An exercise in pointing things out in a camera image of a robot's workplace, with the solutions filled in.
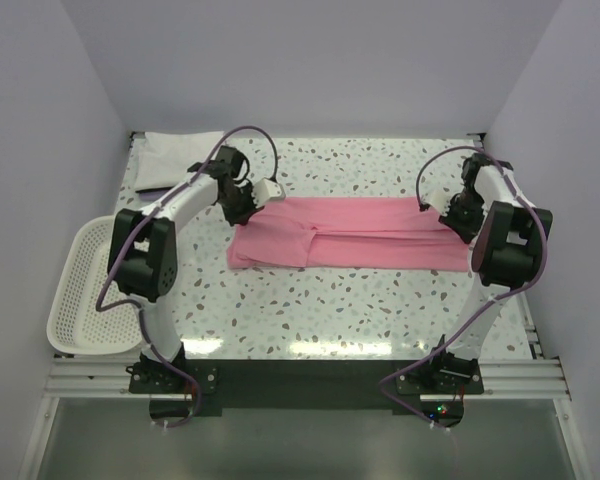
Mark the pink t shirt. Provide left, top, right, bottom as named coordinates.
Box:
left=227, top=197, right=469, bottom=272

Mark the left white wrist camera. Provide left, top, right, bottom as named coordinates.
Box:
left=252, top=178, right=286, bottom=208

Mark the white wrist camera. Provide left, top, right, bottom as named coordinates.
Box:
left=252, top=178, right=286, bottom=208
left=419, top=189, right=453, bottom=216

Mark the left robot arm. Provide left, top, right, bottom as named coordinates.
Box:
left=106, top=146, right=261, bottom=362

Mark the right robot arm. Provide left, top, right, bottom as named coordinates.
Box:
left=419, top=149, right=554, bottom=370

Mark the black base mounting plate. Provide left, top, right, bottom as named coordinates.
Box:
left=126, top=357, right=485, bottom=426

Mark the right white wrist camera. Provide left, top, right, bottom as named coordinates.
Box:
left=419, top=189, right=453, bottom=216

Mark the white perforated plastic basket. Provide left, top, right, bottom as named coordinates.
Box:
left=46, top=216, right=142, bottom=355

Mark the folded white t shirt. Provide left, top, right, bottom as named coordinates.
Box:
left=133, top=131, right=224, bottom=191

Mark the folded purple t shirt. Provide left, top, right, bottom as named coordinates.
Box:
left=138, top=190, right=168, bottom=203

